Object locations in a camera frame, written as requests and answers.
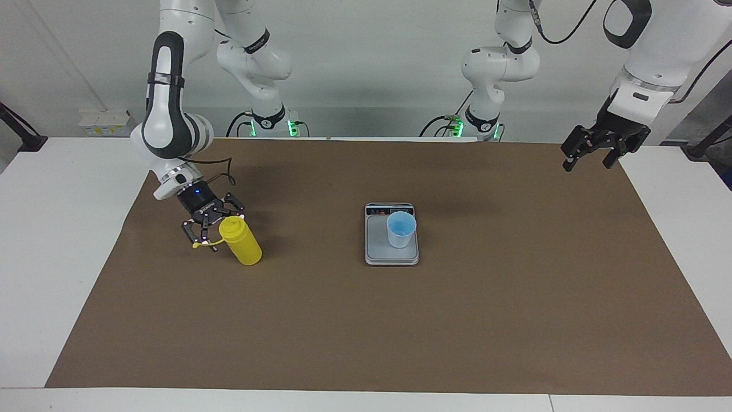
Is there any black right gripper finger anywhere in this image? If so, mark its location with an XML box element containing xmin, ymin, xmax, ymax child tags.
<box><xmin>216</xmin><ymin>193</ymin><xmax>245</xmax><ymax>221</ymax></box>
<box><xmin>181</xmin><ymin>216</ymin><xmax>211</xmax><ymax>248</ymax></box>

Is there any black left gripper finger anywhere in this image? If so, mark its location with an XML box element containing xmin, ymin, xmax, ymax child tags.
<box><xmin>560</xmin><ymin>126</ymin><xmax>600</xmax><ymax>172</ymax></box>
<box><xmin>602</xmin><ymin>133</ymin><xmax>651</xmax><ymax>169</ymax></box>

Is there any yellow squeeze bottle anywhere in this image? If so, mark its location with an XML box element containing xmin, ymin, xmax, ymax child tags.
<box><xmin>193</xmin><ymin>216</ymin><xmax>263</xmax><ymax>266</ymax></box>

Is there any light blue plastic cup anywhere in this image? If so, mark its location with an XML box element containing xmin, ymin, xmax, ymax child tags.
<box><xmin>387</xmin><ymin>211</ymin><xmax>417</xmax><ymax>249</ymax></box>

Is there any silver digital kitchen scale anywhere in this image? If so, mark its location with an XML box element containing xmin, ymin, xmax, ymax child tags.
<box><xmin>364</xmin><ymin>202</ymin><xmax>420</xmax><ymax>266</ymax></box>

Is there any black clamp stand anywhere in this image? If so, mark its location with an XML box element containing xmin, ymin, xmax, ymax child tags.
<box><xmin>681</xmin><ymin>114</ymin><xmax>732</xmax><ymax>159</ymax></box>
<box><xmin>0</xmin><ymin>102</ymin><xmax>48</xmax><ymax>153</ymax></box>

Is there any white power strip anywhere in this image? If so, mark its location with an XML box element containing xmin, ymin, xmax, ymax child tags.
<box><xmin>79</xmin><ymin>112</ymin><xmax>138</xmax><ymax>137</ymax></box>

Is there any brown paper table mat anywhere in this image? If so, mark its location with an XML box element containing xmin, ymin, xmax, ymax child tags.
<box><xmin>45</xmin><ymin>137</ymin><xmax>732</xmax><ymax>397</ymax></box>

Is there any black right base cable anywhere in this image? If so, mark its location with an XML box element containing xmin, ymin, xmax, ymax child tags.
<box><xmin>228</xmin><ymin>112</ymin><xmax>311</xmax><ymax>138</ymax></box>

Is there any black base cable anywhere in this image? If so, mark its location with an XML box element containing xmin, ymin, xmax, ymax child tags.
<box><xmin>228</xmin><ymin>112</ymin><xmax>311</xmax><ymax>138</ymax></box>
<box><xmin>419</xmin><ymin>89</ymin><xmax>475</xmax><ymax>138</ymax></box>

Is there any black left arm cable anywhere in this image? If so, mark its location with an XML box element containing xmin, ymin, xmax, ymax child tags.
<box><xmin>529</xmin><ymin>0</ymin><xmax>732</xmax><ymax>105</ymax></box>

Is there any black left base cable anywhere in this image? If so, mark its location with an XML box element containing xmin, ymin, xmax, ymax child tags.
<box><xmin>419</xmin><ymin>89</ymin><xmax>475</xmax><ymax>138</ymax></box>

